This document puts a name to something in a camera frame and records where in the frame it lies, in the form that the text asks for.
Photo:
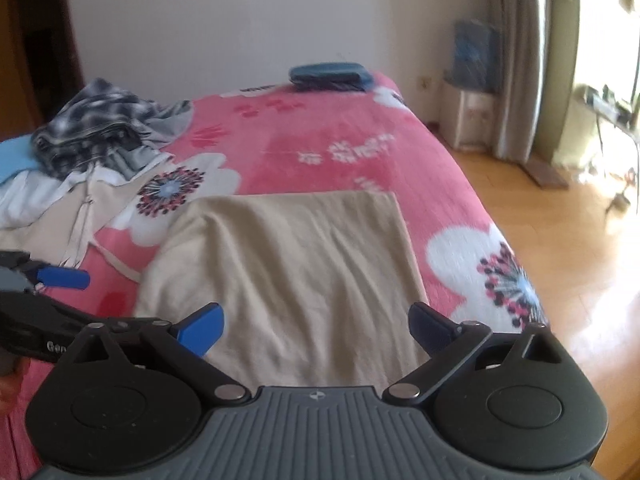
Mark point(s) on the person's left hand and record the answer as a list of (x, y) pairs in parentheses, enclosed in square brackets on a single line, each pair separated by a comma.
[(10, 387)]

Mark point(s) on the white water dispenser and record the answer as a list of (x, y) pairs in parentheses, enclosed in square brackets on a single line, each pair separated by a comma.
[(467, 120)]

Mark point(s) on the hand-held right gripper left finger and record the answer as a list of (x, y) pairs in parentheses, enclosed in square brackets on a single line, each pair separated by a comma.
[(205, 332)]

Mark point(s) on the light blue cloth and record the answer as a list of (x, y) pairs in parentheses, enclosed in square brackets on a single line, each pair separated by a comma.
[(15, 160)]

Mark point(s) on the wall socket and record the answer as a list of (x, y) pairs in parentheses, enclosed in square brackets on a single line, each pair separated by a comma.
[(425, 83)]

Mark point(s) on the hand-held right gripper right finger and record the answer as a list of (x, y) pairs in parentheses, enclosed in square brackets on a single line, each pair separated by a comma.
[(430, 329)]

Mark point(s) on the pink floral blanket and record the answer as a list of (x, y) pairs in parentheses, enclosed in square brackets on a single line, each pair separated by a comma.
[(310, 145)]

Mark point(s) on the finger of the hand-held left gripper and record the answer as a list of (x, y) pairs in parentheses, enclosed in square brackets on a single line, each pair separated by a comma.
[(65, 278), (125, 324)]

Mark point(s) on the dark wooden furniture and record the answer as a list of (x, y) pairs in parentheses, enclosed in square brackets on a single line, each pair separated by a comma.
[(35, 35)]

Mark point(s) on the folding table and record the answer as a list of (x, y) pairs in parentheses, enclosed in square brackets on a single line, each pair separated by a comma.
[(610, 105)]

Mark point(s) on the brown doormat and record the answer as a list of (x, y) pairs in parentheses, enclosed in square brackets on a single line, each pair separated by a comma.
[(545, 172)]

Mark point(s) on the grey garment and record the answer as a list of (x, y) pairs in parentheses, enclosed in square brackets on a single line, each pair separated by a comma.
[(167, 122)]

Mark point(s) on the white garment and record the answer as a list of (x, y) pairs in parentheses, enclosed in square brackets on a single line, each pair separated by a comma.
[(30, 200)]

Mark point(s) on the beige curtain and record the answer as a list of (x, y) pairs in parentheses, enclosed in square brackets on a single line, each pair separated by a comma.
[(525, 60)]

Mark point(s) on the khaki pants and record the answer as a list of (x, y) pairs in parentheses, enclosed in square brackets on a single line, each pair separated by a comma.
[(290, 280)]

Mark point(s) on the folded blue jeans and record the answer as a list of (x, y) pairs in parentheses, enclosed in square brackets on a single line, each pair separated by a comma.
[(330, 76)]

